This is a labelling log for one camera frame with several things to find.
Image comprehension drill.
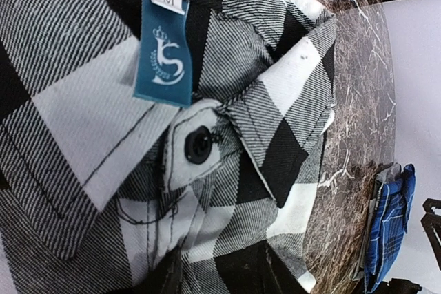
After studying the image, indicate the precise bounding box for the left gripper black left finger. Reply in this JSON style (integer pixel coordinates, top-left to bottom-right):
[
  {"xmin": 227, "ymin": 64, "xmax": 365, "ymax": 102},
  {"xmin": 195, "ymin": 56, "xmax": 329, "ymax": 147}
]
[{"xmin": 159, "ymin": 251, "xmax": 183, "ymax": 294}]

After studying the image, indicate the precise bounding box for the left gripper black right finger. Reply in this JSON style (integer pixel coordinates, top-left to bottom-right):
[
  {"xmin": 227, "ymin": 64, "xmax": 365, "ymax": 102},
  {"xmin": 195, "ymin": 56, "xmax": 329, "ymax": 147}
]
[{"xmin": 240, "ymin": 242, "xmax": 306, "ymax": 293}]

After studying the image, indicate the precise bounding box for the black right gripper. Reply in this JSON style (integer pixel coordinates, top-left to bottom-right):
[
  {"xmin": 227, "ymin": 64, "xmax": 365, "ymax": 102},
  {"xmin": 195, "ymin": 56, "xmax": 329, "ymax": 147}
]
[{"xmin": 422, "ymin": 198, "xmax": 440, "ymax": 249}]

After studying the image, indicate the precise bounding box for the black white checked shirt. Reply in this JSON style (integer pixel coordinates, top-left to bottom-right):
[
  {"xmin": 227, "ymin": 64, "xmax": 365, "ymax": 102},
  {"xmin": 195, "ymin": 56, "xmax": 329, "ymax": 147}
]
[{"xmin": 1, "ymin": 0, "xmax": 337, "ymax": 293}]

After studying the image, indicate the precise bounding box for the blue plaid folded shirt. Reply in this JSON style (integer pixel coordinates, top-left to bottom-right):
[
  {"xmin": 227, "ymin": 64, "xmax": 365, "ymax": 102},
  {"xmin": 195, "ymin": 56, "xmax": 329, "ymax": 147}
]
[{"xmin": 351, "ymin": 163, "xmax": 416, "ymax": 293}]

